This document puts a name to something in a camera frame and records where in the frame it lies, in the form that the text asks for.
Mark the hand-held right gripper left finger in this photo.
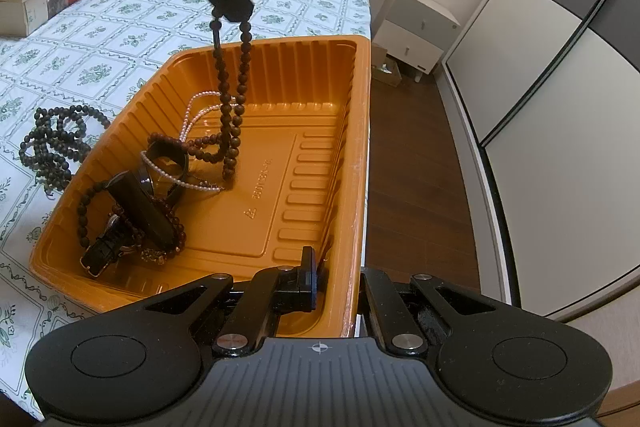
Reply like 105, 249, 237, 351
145, 247, 319, 354

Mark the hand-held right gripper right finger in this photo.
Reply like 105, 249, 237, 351
360, 267, 494, 354

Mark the brown bead necklace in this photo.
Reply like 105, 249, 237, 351
148, 18, 253, 182

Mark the orange plastic tray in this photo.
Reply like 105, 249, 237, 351
28, 35, 372, 339

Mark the red bead bracelet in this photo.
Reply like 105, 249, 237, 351
150, 197, 189, 258

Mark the black wristband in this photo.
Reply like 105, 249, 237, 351
107, 141, 190, 253

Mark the pale pearl bead necklace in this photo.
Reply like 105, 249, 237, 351
141, 90, 237, 194

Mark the black leather wristwatch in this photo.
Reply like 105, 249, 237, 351
80, 212, 147, 280

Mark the dark green bead necklace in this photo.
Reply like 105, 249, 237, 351
19, 104, 112, 196

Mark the dark brown bead bracelet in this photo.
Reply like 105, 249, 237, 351
75, 179, 126, 258

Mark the small cardboard box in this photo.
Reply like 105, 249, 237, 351
370, 46, 402, 88

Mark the white nightstand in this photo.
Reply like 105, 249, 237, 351
372, 0, 461, 84

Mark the white grey wardrobe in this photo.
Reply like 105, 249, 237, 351
439, 0, 640, 325

